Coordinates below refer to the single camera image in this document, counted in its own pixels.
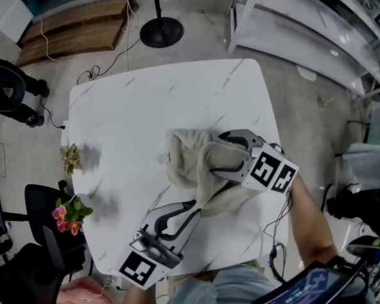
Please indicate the black office chair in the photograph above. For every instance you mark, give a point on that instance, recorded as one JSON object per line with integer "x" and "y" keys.
{"x": 44, "y": 207}

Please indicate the white metal shelf rack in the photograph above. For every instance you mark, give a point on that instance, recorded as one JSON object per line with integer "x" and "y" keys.
{"x": 288, "y": 27}

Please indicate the white floor disc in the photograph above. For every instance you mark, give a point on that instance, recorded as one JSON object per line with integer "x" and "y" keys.
{"x": 306, "y": 73}

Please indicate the wooden floor platform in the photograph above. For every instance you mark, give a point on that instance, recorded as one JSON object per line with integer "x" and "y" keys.
{"x": 79, "y": 30}

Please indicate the grey round pack pod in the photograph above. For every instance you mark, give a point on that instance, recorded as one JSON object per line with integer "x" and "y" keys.
{"x": 6, "y": 90}

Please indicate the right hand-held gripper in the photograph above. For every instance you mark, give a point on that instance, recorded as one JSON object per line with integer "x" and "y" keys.
{"x": 266, "y": 169}

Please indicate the person's right forearm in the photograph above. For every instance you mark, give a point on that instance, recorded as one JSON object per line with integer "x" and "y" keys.
{"x": 310, "y": 220}

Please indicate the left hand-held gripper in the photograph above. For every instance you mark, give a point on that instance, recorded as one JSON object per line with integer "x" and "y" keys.
{"x": 137, "y": 268}

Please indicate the black tablet device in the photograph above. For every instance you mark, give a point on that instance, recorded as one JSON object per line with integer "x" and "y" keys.
{"x": 310, "y": 287}

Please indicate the small green floor item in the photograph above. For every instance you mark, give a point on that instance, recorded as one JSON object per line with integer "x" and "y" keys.
{"x": 324, "y": 101}

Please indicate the pink potted flowers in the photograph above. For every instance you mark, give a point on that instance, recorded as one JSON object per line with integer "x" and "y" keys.
{"x": 68, "y": 215}

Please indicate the table with light blue cloth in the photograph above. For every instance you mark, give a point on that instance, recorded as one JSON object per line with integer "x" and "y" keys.
{"x": 367, "y": 163}

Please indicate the small green potted plant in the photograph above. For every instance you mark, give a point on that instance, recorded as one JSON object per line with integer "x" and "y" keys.
{"x": 71, "y": 158}

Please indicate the black pedestal fan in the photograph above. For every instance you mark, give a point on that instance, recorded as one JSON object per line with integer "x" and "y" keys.
{"x": 161, "y": 32}

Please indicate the beige cloth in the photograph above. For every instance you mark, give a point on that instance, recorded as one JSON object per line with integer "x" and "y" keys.
{"x": 190, "y": 160}

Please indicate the pink puffer jacket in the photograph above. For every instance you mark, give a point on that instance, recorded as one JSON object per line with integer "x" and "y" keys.
{"x": 82, "y": 291}

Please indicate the person's left forearm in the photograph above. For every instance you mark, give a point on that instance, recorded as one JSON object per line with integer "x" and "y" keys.
{"x": 139, "y": 296}

